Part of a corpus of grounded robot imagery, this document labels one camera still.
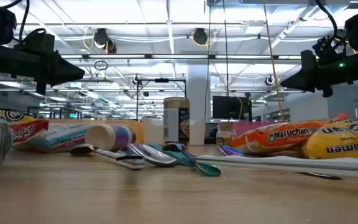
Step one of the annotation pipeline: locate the thin black hanging cable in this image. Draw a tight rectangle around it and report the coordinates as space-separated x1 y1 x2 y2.
208 0 212 119

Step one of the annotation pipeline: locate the white square column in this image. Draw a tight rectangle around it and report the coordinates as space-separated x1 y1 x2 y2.
186 64 211 123

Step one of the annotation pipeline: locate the teal plastic spoon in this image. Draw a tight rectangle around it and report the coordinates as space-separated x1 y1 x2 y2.
146 142 198 167

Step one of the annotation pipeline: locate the red yellow ramen packet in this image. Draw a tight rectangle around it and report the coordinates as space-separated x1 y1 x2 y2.
0 107 50 147

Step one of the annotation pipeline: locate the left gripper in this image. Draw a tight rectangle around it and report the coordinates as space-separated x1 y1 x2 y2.
0 46 86 96

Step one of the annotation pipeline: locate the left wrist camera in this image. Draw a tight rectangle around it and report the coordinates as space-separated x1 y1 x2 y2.
13 28 56 53

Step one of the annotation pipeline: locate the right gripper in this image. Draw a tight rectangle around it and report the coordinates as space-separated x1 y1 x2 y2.
280 49 358 98

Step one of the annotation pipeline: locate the pink plastic bin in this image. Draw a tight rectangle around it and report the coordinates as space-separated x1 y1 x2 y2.
233 120 295 132

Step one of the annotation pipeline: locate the small jar brown lid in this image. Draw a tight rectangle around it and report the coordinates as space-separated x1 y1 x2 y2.
216 121 237 147

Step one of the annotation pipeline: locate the iridescent spoon green handle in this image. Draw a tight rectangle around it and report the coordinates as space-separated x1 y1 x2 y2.
162 142 222 177

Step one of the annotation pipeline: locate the small black ceiling reel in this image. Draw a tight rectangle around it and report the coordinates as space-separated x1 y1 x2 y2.
131 73 143 87
264 73 276 87

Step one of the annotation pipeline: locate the white plastic bin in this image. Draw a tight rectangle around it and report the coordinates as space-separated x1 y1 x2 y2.
141 116 207 146

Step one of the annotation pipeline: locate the black monitor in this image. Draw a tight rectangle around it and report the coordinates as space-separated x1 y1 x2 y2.
212 95 253 121

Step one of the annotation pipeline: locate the silver spoon iridescent handle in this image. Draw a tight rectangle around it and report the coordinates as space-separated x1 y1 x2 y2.
127 142 358 174
70 143 145 170

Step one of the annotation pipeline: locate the black coiled cable ring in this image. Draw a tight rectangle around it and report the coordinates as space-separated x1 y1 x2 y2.
93 59 109 72

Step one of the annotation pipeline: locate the purple spoon gold handle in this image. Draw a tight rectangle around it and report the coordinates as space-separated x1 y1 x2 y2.
218 144 246 157

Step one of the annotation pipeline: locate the yellow hanging cable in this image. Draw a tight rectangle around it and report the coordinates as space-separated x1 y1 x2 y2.
262 0 285 122

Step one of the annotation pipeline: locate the black ceiling cable reel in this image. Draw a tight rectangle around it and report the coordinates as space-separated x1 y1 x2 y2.
191 27 209 45
93 27 117 54

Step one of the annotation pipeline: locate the orange plastic bin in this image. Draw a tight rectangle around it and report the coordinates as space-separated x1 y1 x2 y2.
48 119 145 146

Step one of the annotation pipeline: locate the blue white ramen packet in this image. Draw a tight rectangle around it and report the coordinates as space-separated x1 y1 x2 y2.
26 123 101 153

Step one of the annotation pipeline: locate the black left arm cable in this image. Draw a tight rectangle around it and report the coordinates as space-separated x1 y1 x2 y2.
1 0 31 43

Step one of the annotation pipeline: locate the orange ramen packet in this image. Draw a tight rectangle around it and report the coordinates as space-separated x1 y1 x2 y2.
230 112 349 156

